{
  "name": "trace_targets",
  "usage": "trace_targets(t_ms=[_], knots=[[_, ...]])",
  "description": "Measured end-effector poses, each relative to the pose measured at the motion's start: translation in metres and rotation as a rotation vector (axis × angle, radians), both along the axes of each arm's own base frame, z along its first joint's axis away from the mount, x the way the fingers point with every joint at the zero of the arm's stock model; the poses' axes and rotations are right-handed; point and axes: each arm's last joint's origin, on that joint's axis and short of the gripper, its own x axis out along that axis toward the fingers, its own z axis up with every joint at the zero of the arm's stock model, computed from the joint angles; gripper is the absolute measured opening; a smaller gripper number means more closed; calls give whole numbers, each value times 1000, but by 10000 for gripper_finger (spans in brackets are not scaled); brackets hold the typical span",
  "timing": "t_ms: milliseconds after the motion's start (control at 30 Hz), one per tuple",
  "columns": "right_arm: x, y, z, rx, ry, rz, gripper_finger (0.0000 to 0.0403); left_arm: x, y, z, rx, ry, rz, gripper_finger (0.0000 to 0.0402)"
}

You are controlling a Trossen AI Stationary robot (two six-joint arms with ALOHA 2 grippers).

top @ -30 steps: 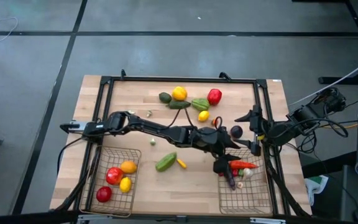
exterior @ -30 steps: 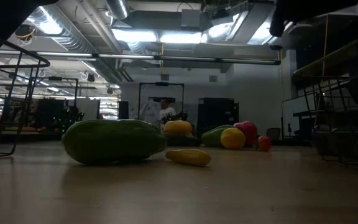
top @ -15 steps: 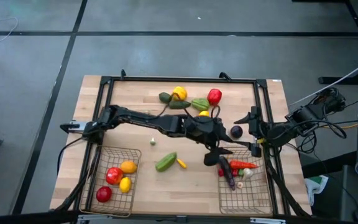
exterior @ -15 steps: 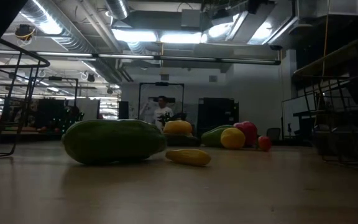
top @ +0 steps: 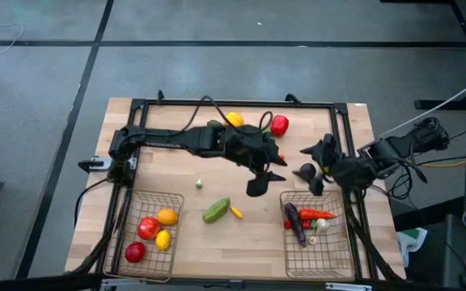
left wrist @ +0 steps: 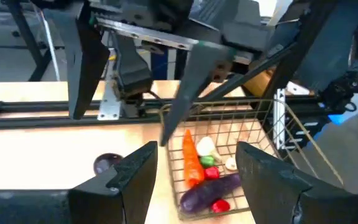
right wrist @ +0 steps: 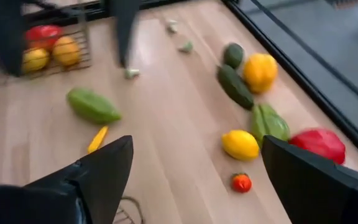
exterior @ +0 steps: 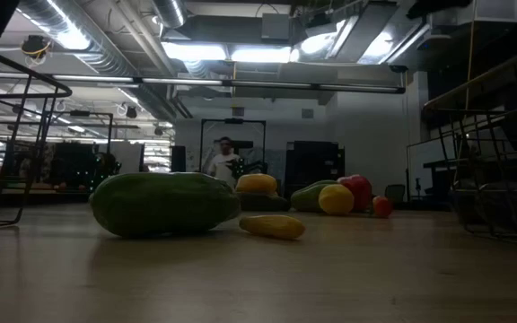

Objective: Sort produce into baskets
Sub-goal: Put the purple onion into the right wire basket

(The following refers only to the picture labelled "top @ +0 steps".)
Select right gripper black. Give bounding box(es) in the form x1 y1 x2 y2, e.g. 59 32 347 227
299 133 350 198

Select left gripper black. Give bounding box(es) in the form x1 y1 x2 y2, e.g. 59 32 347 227
218 128 289 198

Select orange carrot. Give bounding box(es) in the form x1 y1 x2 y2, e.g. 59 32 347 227
299 208 338 221

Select red bell pepper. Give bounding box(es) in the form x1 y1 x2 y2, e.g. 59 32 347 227
269 115 290 138

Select purple eggplant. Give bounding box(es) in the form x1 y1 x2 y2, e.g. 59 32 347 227
283 202 307 248

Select large green cucumber toy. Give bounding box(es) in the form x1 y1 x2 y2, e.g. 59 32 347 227
201 196 231 225

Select yellow bell pepper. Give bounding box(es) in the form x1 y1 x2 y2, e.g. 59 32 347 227
224 112 245 129

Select orange fruit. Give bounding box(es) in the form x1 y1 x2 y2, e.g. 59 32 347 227
156 208 180 226

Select yellow lemon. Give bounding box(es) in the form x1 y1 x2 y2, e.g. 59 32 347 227
155 230 172 252

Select dark red round fruit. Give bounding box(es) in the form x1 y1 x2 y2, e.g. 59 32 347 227
124 241 146 264

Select white green bag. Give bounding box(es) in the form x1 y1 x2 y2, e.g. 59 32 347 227
396 227 429 268

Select black floor stand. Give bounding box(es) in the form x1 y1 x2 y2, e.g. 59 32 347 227
380 0 466 112

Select wire mesh basket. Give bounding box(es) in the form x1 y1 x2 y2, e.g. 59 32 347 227
279 189 358 281
103 188 185 283

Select black coiled arm cable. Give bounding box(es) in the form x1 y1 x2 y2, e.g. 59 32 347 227
386 161 428 200

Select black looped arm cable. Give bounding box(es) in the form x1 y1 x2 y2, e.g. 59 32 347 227
179 95 275 137

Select grey metal rail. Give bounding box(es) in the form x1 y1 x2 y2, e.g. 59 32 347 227
99 277 374 291

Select yellow cable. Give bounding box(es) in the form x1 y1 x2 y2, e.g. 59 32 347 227
417 160 466 168

